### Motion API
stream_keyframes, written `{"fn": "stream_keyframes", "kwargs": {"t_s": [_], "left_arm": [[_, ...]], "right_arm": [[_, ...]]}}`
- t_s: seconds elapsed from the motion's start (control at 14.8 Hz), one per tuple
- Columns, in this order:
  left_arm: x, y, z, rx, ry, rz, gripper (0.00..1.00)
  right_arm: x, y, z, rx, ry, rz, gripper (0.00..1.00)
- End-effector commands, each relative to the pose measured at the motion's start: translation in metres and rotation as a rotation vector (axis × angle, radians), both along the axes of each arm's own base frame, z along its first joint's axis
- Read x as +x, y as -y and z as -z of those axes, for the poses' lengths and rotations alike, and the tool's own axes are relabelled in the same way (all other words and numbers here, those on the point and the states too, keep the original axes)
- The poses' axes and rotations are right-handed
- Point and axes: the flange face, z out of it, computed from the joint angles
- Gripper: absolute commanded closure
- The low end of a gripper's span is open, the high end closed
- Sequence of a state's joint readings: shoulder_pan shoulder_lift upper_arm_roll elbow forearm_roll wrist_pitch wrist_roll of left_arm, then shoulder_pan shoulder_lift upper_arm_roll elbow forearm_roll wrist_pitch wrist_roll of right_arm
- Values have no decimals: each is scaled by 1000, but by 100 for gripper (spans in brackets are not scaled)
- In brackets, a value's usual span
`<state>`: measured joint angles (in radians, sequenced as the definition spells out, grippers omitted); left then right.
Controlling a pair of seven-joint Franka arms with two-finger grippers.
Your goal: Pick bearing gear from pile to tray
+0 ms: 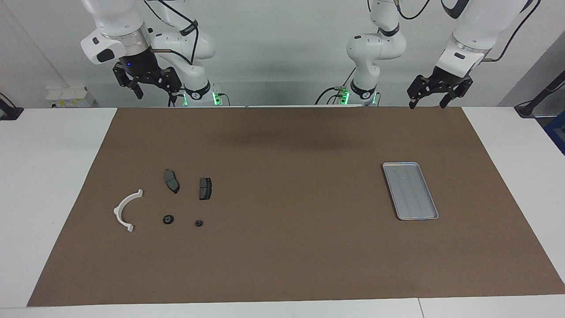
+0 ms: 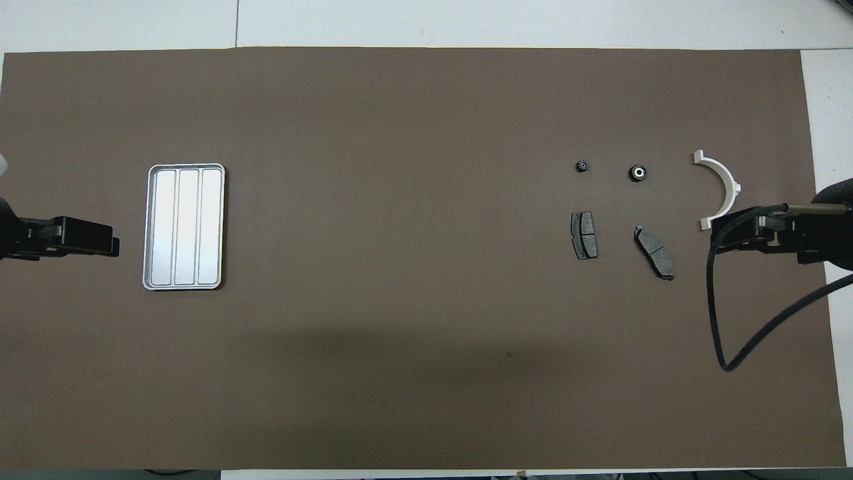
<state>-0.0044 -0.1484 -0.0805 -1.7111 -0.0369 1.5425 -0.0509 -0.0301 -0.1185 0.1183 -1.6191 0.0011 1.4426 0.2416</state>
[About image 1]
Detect grey brake pad with tab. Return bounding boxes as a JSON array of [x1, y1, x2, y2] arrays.
[[163, 169, 181, 194]]

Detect silver metal tray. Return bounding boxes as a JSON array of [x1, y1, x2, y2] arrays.
[[382, 162, 439, 221]]

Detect white half-ring bracket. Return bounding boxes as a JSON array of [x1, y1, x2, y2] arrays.
[[113, 189, 144, 233]]

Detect blue box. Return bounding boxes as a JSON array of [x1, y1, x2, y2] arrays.
[[544, 116, 565, 155]]

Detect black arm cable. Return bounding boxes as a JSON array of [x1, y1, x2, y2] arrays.
[[395, 0, 542, 62], [142, 0, 200, 67]]

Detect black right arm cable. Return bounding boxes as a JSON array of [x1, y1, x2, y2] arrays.
[[142, 0, 200, 67]]

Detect white power strip box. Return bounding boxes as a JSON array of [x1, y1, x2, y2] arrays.
[[45, 86, 95, 109]]

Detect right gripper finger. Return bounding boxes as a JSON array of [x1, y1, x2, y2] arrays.
[[155, 68, 182, 95], [113, 62, 145, 100]]

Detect black clamp stand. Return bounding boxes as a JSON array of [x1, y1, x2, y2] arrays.
[[0, 93, 24, 121], [514, 71, 565, 118]]

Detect brown table mat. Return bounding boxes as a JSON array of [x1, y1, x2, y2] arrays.
[[26, 106, 565, 307]]

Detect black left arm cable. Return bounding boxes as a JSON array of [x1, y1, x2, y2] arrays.
[[395, 0, 542, 62]]

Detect black base cables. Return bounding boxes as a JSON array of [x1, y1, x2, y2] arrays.
[[315, 66, 357, 106]]

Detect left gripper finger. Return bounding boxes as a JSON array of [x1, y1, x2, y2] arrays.
[[439, 87, 471, 110], [407, 75, 431, 110]]

